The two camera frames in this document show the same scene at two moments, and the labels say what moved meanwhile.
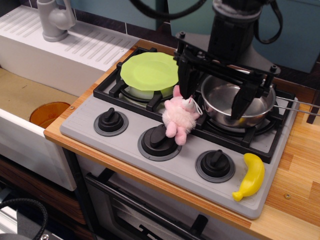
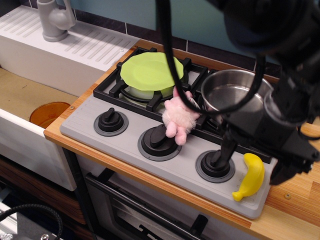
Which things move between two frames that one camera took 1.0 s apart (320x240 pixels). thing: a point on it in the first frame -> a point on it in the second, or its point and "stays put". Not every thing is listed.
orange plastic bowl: x=45 y=114 stays put
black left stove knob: x=110 y=123 stays put
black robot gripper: x=255 y=71 -> x=274 y=126
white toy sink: x=33 y=71 stays put
